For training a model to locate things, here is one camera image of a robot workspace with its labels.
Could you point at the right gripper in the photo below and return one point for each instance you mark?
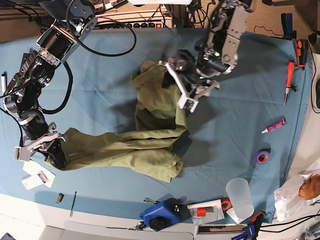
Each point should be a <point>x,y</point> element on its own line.
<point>44,139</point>

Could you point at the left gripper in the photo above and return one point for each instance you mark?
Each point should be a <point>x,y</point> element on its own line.
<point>179,72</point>

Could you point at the olive green t-shirt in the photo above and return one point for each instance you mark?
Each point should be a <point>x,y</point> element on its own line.
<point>146,150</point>

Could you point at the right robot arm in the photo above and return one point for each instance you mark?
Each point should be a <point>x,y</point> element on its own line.
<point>73,21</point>

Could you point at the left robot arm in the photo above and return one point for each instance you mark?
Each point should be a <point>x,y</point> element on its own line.
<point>217,53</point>

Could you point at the white paper cards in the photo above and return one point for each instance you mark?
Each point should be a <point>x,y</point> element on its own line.
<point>37,175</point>

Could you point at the small green battery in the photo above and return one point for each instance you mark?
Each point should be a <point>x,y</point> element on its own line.
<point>59,198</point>

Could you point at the black tweezers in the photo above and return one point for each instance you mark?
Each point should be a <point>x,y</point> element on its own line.
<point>73,204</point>

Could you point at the blue table cloth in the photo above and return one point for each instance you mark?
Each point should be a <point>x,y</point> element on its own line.
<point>223,133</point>

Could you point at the white black marker pen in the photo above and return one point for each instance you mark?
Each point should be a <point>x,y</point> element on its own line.
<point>3,81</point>

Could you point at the orange screwdriver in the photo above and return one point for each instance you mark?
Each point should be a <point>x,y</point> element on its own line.
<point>290,70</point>

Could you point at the pink glue tube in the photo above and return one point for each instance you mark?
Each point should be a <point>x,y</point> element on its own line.
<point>274,126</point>

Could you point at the orange black tool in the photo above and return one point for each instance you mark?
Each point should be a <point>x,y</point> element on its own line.
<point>301,48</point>

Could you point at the purple tape roll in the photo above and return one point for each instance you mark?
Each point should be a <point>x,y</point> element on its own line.
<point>262,156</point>

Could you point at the blue plastic box device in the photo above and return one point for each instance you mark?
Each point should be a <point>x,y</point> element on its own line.
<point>161,215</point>

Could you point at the translucent plastic cup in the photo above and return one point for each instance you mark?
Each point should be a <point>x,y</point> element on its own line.
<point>239,194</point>

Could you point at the orange tape roll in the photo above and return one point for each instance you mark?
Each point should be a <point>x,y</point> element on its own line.
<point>225,203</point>

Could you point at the white plastic bag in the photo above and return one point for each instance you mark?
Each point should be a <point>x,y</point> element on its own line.
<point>298,192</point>

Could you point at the blue clamp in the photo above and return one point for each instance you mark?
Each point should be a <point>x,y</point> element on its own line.
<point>251,231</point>

